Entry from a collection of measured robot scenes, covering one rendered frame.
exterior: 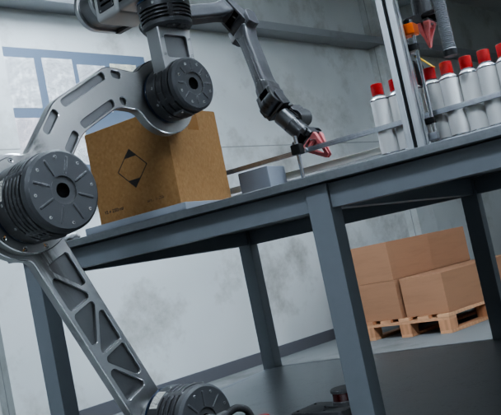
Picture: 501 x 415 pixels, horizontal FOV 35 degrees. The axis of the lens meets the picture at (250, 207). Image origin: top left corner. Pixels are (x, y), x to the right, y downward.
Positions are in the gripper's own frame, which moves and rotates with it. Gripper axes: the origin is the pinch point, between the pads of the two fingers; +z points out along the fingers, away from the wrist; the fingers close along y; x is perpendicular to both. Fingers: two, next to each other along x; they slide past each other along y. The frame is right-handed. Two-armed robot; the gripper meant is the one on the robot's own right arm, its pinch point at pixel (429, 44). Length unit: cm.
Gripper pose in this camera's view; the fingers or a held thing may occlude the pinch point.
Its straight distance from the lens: 246.1
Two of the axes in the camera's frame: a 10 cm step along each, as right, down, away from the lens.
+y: -8.3, 2.0, 5.2
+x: -5.1, 0.6, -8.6
